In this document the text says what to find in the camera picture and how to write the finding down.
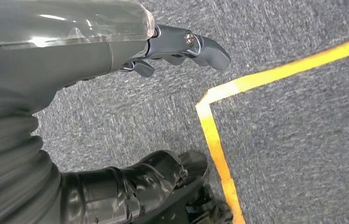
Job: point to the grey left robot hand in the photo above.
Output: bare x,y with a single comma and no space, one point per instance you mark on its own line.
54,61

